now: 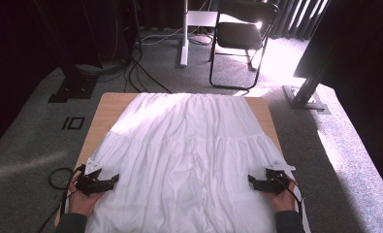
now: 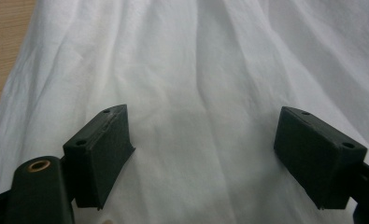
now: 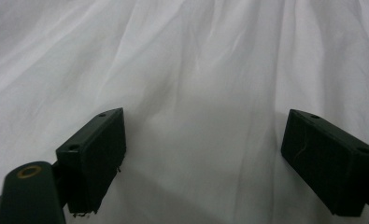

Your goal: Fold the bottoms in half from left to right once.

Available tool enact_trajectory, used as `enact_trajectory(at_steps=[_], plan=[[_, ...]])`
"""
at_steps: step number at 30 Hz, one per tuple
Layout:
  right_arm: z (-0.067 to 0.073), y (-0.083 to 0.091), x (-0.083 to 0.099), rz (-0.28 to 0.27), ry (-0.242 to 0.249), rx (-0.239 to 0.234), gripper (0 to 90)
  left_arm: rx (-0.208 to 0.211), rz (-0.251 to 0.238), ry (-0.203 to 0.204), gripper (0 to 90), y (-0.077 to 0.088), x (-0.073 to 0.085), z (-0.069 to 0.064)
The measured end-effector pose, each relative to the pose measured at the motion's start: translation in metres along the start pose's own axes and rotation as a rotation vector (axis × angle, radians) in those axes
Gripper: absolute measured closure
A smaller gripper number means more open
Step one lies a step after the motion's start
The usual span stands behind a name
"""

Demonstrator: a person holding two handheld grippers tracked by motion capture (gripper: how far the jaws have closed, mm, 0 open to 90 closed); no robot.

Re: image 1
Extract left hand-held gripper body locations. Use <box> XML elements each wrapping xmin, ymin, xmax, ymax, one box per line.
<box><xmin>75</xmin><ymin>158</ymin><xmax>105</xmax><ymax>197</ymax></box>

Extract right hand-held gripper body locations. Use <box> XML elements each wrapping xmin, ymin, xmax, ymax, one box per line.
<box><xmin>263</xmin><ymin>161</ymin><xmax>296</xmax><ymax>196</ymax></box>

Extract white pleated skirt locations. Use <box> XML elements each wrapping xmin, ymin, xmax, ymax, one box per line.
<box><xmin>85</xmin><ymin>92</ymin><xmax>311</xmax><ymax>233</ymax></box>

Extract person's left hand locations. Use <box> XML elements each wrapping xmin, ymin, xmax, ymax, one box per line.
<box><xmin>68</xmin><ymin>176</ymin><xmax>105</xmax><ymax>216</ymax></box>

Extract person's right hand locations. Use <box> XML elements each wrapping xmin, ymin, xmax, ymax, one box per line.
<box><xmin>266</xmin><ymin>181</ymin><xmax>299</xmax><ymax>213</ymax></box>

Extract black stand with grey base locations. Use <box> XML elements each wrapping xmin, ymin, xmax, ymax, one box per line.
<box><xmin>282</xmin><ymin>54</ymin><xmax>331</xmax><ymax>115</ymax></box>

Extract black stand with flat base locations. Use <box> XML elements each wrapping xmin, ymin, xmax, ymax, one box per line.
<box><xmin>33</xmin><ymin>0</ymin><xmax>100</xmax><ymax>104</ymax></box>

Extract black folding chair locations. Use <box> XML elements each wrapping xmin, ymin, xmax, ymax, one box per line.
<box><xmin>208</xmin><ymin>0</ymin><xmax>280</xmax><ymax>91</ymax></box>

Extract white desk leg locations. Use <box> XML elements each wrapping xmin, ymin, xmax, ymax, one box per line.
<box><xmin>178</xmin><ymin>0</ymin><xmax>220</xmax><ymax>68</ymax></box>

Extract dark pleated curtain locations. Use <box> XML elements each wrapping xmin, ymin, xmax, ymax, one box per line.
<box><xmin>270</xmin><ymin>0</ymin><xmax>330</xmax><ymax>42</ymax></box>

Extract left hand-held gripper black cable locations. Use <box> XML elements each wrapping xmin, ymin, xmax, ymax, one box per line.
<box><xmin>37</xmin><ymin>165</ymin><xmax>85</xmax><ymax>233</ymax></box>

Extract hand-held gripper black cable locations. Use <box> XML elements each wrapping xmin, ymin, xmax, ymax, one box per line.
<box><xmin>37</xmin><ymin>165</ymin><xmax>85</xmax><ymax>233</ymax></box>
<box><xmin>285</xmin><ymin>178</ymin><xmax>305</xmax><ymax>225</ymax></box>

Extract right hand-held gripper black cable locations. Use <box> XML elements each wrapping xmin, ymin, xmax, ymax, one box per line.
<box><xmin>285</xmin><ymin>178</ymin><xmax>305</xmax><ymax>225</ymax></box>

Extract coiled black cable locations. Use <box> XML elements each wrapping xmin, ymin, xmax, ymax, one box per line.
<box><xmin>48</xmin><ymin>167</ymin><xmax>75</xmax><ymax>190</ymax></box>

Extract black floor cables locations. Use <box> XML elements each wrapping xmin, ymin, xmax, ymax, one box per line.
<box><xmin>123</xmin><ymin>30</ymin><xmax>174</xmax><ymax>95</ymax></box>

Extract white floor cable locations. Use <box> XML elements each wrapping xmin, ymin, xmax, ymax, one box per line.
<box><xmin>140</xmin><ymin>26</ymin><xmax>184</xmax><ymax>46</ymax></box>

